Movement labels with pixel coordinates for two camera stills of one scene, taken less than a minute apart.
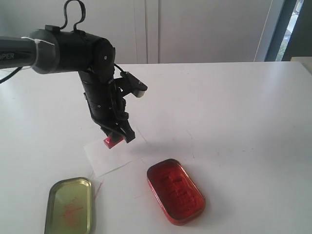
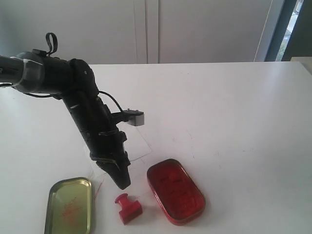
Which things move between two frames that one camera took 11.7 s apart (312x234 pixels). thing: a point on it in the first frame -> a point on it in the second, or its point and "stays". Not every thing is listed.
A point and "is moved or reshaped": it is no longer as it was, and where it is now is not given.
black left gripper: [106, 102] -> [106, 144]
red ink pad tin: [179, 197] stays
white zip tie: [37, 41] -> [25, 60]
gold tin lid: [68, 209] stays
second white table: [305, 61] stays
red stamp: [110, 144] is moved or reshaped
